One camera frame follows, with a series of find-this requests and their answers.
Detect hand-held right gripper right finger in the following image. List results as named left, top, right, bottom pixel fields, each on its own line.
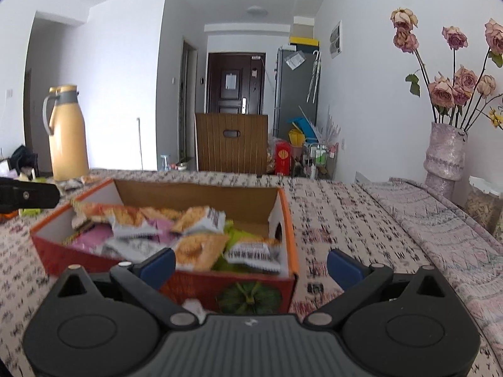
left=305, top=248, right=446, bottom=331

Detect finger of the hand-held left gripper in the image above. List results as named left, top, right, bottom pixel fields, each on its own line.
left=0, top=177, right=61, bottom=211

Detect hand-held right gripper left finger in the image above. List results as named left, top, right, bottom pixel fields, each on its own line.
left=58, top=248, right=199, bottom=331

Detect pile of orange white packets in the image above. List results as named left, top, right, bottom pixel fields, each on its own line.
left=71, top=202, right=285, bottom=275

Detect pink snack packet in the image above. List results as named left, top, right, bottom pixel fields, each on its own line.
left=74, top=220, right=176, bottom=252

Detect orange red cardboard box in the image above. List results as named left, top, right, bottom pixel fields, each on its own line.
left=30, top=178, right=300, bottom=315

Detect green snack packet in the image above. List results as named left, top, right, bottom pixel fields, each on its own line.
left=212, top=222, right=276, bottom=273

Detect black bag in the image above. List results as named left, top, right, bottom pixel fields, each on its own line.
left=8, top=145, right=38, bottom=174

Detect small brown snack packet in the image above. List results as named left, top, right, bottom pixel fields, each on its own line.
left=62, top=175, right=104, bottom=194

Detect yellow thermos jug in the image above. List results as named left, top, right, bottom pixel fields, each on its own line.
left=42, top=84, right=91, bottom=182

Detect folded pink grey blanket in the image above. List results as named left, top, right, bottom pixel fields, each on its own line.
left=356, top=178, right=503, bottom=364

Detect red gift box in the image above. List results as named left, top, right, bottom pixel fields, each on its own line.
left=275, top=142, right=294, bottom=176

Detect wooden chair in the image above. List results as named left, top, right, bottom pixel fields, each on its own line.
left=195, top=112, right=269, bottom=176

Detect pale dried grass bunch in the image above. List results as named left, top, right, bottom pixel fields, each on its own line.
left=318, top=106, right=343, bottom=144

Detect pink glitter vase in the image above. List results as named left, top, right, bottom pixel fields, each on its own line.
left=424, top=122, right=468, bottom=203

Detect glass jar with white lid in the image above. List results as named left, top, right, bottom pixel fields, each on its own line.
left=466, top=176, right=503, bottom=233

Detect grey refrigerator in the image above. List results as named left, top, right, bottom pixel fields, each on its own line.
left=274, top=46, right=321, bottom=138

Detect dark brown door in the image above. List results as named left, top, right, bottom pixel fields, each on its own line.
left=206, top=52, right=266, bottom=116

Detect clear umbrella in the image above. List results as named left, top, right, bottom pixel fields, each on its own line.
left=306, top=50, right=322, bottom=104

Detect dried pink roses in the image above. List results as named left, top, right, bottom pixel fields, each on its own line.
left=390, top=7, right=503, bottom=131

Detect clear plastic pouch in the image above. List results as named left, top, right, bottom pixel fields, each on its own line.
left=284, top=52, right=307, bottom=71

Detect white electrical panel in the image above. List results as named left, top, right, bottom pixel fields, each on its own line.
left=329, top=21, right=344, bottom=59

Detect wire storage rack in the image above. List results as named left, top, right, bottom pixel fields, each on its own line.
left=302, top=143, right=338, bottom=180

